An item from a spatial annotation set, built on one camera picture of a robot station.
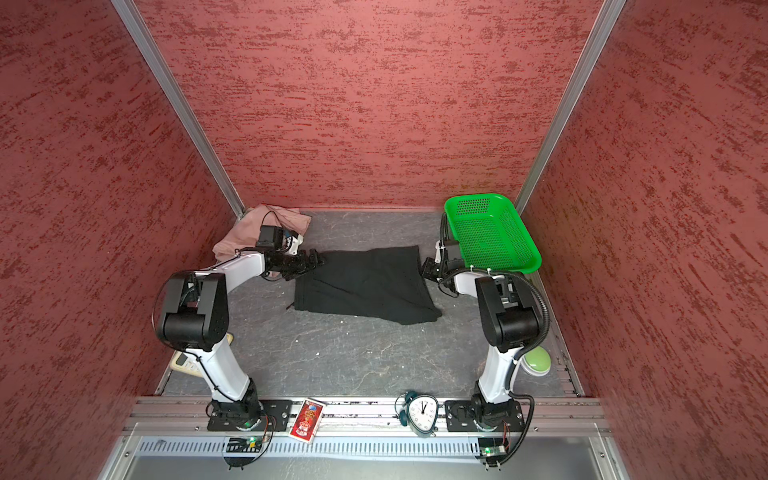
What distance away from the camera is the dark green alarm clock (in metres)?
0.71

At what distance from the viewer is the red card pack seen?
0.71 metres

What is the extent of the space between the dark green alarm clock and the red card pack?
203 mm
